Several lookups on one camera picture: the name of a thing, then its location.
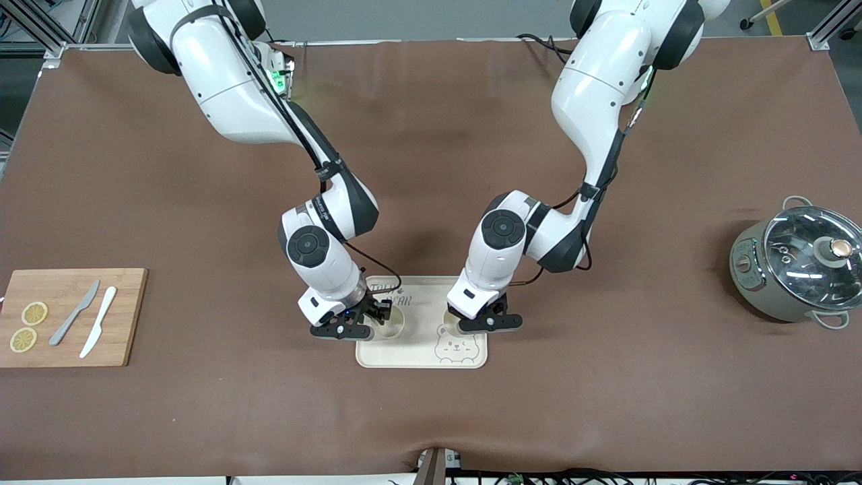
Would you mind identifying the grey electric cooking pot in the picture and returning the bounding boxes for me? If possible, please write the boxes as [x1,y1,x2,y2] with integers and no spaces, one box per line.
[729,195,862,331]

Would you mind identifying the grey table edge clamp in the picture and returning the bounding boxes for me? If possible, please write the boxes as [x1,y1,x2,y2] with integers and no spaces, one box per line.
[416,446,463,485]

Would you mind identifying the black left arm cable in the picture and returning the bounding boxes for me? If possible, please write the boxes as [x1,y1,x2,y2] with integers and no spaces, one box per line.
[508,64,657,288]

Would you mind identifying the black caster wheel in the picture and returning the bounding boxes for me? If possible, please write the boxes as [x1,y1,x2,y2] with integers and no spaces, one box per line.
[739,0,793,32]

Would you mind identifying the black left base cables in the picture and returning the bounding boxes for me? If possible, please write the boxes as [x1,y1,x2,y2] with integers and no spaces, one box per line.
[515,32,573,65]

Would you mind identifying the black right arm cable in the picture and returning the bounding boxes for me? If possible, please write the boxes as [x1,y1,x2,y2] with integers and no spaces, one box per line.
[214,0,403,298]

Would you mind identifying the beige bear print tray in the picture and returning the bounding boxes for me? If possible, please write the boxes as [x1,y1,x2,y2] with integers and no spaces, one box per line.
[355,275,488,370]

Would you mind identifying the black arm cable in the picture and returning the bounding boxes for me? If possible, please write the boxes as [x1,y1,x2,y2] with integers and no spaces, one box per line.
[214,0,403,298]
[508,64,657,288]

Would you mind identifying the aluminium frame profile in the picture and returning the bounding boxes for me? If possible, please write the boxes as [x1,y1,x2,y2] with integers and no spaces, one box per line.
[0,0,132,61]
[807,0,862,52]

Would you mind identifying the brown table cover mat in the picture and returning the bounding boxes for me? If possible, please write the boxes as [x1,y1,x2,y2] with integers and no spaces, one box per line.
[0,37,862,480]

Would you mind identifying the white plastic knife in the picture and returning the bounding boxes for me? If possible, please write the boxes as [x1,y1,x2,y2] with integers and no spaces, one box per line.
[79,286,118,359]

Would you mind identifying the glass pot lid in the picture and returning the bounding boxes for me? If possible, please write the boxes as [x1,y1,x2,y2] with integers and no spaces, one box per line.
[763,205,862,312]

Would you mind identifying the grey plastic knife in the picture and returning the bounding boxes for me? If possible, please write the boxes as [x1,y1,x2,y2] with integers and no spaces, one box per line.
[48,280,101,347]

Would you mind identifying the wooden cutting board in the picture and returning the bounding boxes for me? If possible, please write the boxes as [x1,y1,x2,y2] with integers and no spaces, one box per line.
[0,267,149,368]

